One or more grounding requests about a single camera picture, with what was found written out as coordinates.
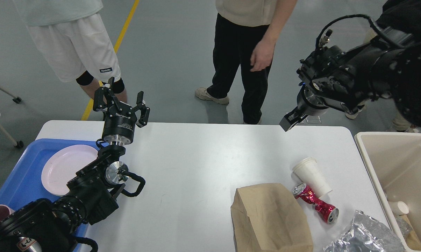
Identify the person in white shorts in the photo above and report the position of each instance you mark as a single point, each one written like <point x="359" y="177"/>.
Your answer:
<point x="72" y="37"/>

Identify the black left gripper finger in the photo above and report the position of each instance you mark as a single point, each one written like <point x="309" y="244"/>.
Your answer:
<point x="140" y="113"/>
<point x="105" y="100"/>

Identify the small white cup in bin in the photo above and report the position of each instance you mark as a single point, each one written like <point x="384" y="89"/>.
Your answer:
<point x="399" y="208"/>

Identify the silver foil bag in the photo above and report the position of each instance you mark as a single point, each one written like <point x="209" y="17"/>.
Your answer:
<point x="366" y="234"/>

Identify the white paper cup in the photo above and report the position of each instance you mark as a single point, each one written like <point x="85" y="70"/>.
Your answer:
<point x="309" y="171"/>

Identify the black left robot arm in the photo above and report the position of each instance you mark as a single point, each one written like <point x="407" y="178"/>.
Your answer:
<point x="46" y="226"/>

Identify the crushed red soda can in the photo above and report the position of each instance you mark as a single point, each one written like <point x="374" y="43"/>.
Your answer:
<point x="328" y="212"/>

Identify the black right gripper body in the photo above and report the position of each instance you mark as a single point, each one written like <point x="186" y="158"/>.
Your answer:
<point x="308" y="104"/>

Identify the pink plastic plate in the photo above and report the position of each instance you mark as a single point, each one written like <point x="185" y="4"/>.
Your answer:
<point x="63" y="165"/>

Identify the brown paper bag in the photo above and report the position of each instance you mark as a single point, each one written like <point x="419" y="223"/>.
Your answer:
<point x="267" y="218"/>

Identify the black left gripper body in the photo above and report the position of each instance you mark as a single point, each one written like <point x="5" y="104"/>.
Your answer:
<point x="119" y="124"/>

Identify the beige plastic bin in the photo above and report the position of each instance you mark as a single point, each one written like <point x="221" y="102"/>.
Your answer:
<point x="393" y="162"/>

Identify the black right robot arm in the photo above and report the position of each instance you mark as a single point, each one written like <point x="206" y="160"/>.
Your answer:
<point x="388" y="67"/>

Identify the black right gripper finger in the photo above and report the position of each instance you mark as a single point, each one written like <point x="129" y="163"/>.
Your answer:
<point x="292" y="118"/>

